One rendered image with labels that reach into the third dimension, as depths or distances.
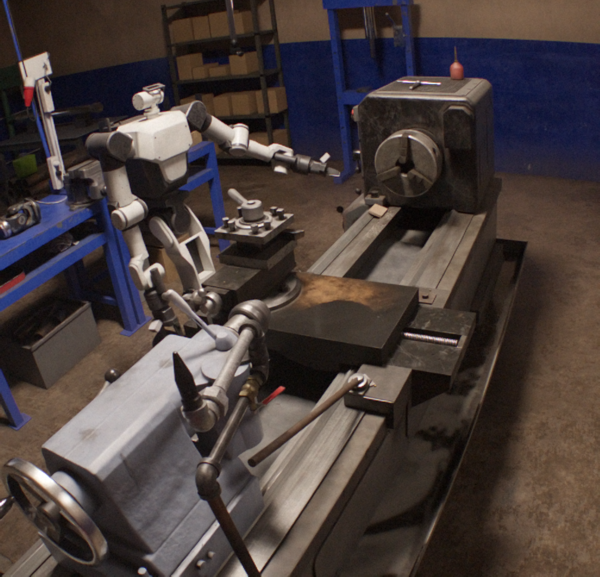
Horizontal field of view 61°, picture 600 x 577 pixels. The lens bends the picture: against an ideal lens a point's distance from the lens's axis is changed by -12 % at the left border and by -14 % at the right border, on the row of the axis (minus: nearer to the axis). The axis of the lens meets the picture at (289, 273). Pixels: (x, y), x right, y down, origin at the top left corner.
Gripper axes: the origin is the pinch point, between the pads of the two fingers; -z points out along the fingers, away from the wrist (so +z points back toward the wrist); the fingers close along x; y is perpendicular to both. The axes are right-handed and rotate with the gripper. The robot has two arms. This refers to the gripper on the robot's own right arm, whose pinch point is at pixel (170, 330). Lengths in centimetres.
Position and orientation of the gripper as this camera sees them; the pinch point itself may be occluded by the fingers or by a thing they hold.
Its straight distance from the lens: 230.7
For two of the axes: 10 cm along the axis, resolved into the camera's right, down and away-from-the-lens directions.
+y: 5.6, -4.3, 7.1
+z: -3.1, -9.0, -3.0
